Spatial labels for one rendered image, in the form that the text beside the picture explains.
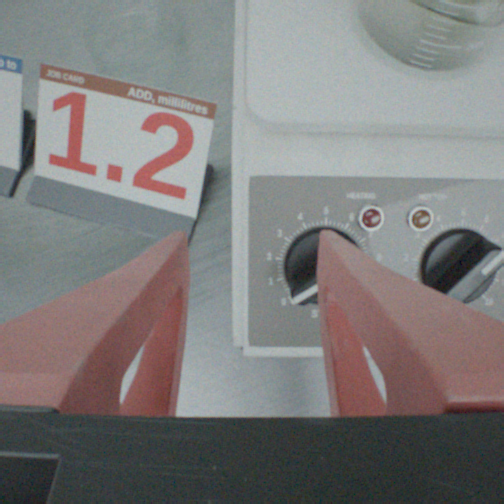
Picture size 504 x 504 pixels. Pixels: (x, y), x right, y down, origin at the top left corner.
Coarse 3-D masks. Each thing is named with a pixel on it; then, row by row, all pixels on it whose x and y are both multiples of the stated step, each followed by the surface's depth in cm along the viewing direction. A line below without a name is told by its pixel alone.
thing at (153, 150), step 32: (64, 96) 25; (96, 96) 25; (64, 128) 26; (96, 128) 25; (128, 128) 25; (160, 128) 25; (192, 128) 24; (64, 160) 26; (96, 160) 26; (128, 160) 26; (160, 160) 25; (192, 160) 25; (160, 192) 26; (192, 192) 26
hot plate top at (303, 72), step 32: (256, 0) 20; (288, 0) 20; (320, 0) 20; (256, 32) 19; (288, 32) 19; (320, 32) 19; (352, 32) 19; (256, 64) 19; (288, 64) 19; (320, 64) 19; (352, 64) 19; (384, 64) 19; (256, 96) 19; (288, 96) 19; (320, 96) 19; (352, 96) 19; (384, 96) 19; (416, 96) 19; (448, 96) 19; (480, 96) 19; (288, 128) 19; (320, 128) 19; (352, 128) 19; (384, 128) 19; (416, 128) 19; (448, 128) 19; (480, 128) 19
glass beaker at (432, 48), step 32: (352, 0) 19; (384, 0) 16; (416, 0) 15; (448, 0) 15; (480, 0) 14; (384, 32) 17; (416, 32) 17; (448, 32) 16; (480, 32) 16; (416, 64) 18; (448, 64) 18; (480, 64) 18
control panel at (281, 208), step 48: (288, 192) 20; (336, 192) 20; (384, 192) 20; (432, 192) 20; (480, 192) 20; (288, 240) 21; (384, 240) 21; (432, 240) 21; (288, 288) 21; (288, 336) 22
